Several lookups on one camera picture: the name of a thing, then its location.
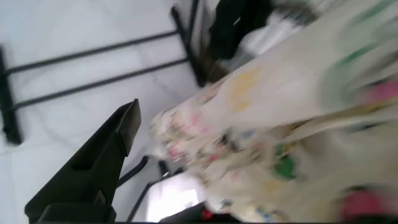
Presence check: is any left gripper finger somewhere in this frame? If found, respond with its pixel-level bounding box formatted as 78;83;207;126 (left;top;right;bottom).
24;98;142;222

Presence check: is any cream printed garment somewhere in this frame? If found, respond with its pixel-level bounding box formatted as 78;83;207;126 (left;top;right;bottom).
149;0;398;223

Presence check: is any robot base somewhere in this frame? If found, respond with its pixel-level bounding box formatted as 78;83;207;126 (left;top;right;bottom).
127;170;240;223

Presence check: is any black clothes rack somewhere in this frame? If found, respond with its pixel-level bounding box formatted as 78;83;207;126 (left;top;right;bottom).
0;0;208;146

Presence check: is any black garment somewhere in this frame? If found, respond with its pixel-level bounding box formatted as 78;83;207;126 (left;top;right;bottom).
208;0;276;60

